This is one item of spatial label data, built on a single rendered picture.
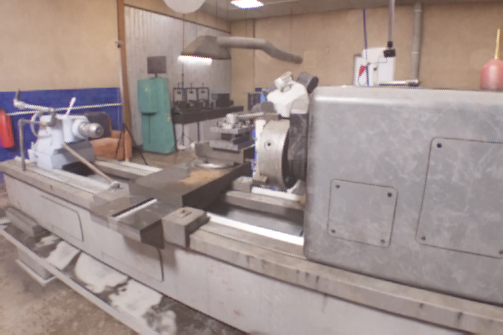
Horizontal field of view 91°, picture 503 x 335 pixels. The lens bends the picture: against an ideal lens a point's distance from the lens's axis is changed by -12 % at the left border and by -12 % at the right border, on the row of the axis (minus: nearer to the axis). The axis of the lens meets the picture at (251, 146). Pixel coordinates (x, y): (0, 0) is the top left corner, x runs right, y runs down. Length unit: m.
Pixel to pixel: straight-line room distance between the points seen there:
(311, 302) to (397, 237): 0.34
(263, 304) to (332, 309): 0.24
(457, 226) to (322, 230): 0.33
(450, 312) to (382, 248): 0.22
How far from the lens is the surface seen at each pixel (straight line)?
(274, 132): 0.95
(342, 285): 0.84
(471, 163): 0.73
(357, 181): 0.74
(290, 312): 1.00
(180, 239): 1.04
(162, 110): 5.59
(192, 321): 1.32
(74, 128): 1.92
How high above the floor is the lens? 1.34
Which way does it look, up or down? 12 degrees down
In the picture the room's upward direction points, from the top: straight up
